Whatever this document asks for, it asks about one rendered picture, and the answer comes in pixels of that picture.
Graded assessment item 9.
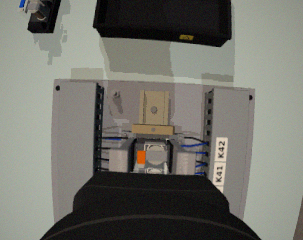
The black rectangular tray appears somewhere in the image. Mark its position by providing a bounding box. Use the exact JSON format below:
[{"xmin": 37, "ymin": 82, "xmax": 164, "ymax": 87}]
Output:
[{"xmin": 93, "ymin": 0, "xmax": 232, "ymax": 47}]

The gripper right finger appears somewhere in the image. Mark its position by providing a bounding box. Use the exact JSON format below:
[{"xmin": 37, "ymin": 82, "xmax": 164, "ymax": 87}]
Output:
[{"xmin": 167, "ymin": 140, "xmax": 197, "ymax": 175}]

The grey relay with orange button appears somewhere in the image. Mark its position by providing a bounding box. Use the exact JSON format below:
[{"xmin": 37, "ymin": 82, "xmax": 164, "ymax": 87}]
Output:
[{"xmin": 134, "ymin": 138, "xmax": 170, "ymax": 172}]

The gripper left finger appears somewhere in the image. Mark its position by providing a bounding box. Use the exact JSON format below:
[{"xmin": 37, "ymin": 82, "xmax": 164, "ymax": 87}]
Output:
[{"xmin": 109, "ymin": 138, "xmax": 137, "ymax": 172}]

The grey mounting plate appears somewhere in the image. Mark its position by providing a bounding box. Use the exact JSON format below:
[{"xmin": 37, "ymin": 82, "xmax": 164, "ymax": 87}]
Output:
[{"xmin": 51, "ymin": 79, "xmax": 255, "ymax": 223}]

